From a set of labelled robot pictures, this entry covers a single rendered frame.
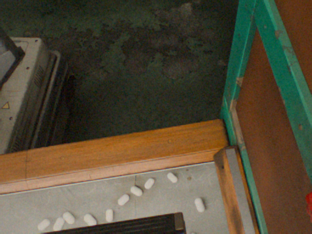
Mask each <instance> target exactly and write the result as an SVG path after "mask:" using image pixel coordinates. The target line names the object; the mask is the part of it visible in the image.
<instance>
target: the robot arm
mask: <svg viewBox="0 0 312 234"><path fill-rule="evenodd" d="M25 55H26V53H25V52H24V50H23V49H22V48H21V47H17V46H16V44H15V43H14V42H13V40H12V39H11V38H10V37H8V35H7V34H6V33H5V31H4V30H3V29H2V27H1V26H0V87H2V86H3V85H4V83H5V82H7V80H8V79H9V78H10V76H11V75H12V74H13V72H14V71H15V69H16V68H17V66H18V65H19V64H20V63H21V61H22V59H23V58H24V56H25Z"/></svg>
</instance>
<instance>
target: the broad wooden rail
mask: <svg viewBox="0 0 312 234"><path fill-rule="evenodd" d="M227 146H230V141H229V138H228V135H227V129H226V126H225V123H224V119H216V120H209V121H203V122H198V123H191V124H185V125H181V126H172V127H167V128H162V129H154V130H148V131H144V132H135V133H129V134H123V135H117V136H111V137H104V138H98V139H95V140H85V141H80V142H73V143H67V144H61V145H55V146H49V147H40V148H36V149H31V150H24V151H18V152H9V153H5V154H0V195H4V194H10V193H19V192H23V191H29V190H30V191H32V190H38V189H42V188H50V187H55V186H60V185H69V184H73V183H82V182H88V181H92V180H101V179H107V178H114V177H121V176H126V175H133V174H139V173H142V172H152V171H158V170H164V169H171V168H176V167H184V166H189V165H199V164H203V163H208V162H212V161H214V160H213V156H214V154H215V153H217V152H218V151H220V150H221V149H222V148H223V147H227Z"/></svg>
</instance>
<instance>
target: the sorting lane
mask: <svg viewBox="0 0 312 234"><path fill-rule="evenodd" d="M170 172H172V173H173V174H174V175H175V176H176V177H177V178H178V181H176V183H173V182H172V181H171V180H170V179H169V178H168V176H167V175H168V174H169V173H170ZM149 178H153V179H154V183H153V185H152V186H151V188H150V189H145V183H146V182H147V181H148V179H149ZM132 186H137V188H139V189H141V190H142V192H143V194H142V195H140V196H137V195H136V194H133V193H132V192H131V187H132ZM124 194H127V195H128V196H129V200H128V201H127V202H126V203H125V204H124V205H119V204H118V199H120V198H121V197H122V196H123V195H124ZM198 197H199V198H201V199H202V201H203V203H204V205H205V210H204V211H203V212H199V211H198V210H197V207H196V204H195V202H194V201H195V199H197V198H198ZM109 208H110V209H112V210H113V220H112V221H110V222H116V221H126V220H129V219H136V218H145V217H149V216H158V215H164V214H168V213H178V212H182V213H183V220H184V221H185V225H186V234H191V233H195V234H229V227H228V224H227V217H226V214H225V208H224V202H223V199H222V195H221V189H220V186H219V180H218V175H217V173H216V167H215V163H214V162H213V161H212V162H208V163H203V164H199V165H189V166H184V167H176V168H171V169H164V170H158V171H152V172H142V173H139V174H133V175H124V176H121V177H114V178H107V179H101V180H92V181H88V182H82V183H73V184H69V185H60V186H55V187H50V188H42V189H38V190H32V191H30V190H29V191H23V192H19V193H10V194H4V195H0V234H37V233H46V232H52V231H54V224H55V223H56V220H57V219H58V218H63V215H64V212H70V213H71V214H72V215H73V216H74V217H75V222H74V223H72V224H69V223H67V221H66V220H65V223H64V225H63V226H62V229H61V230H65V229H74V228H78V227H85V226H89V225H88V223H86V222H85V220H84V217H85V215H87V214H90V215H92V217H94V218H95V220H96V225H98V224H107V223H110V222H108V221H107V220H106V211H107V210H108V209H109ZM45 219H49V220H50V222H51V223H50V225H49V226H47V227H46V228H45V229H44V230H39V229H38V225H39V224H40V223H41V222H43V220H45Z"/></svg>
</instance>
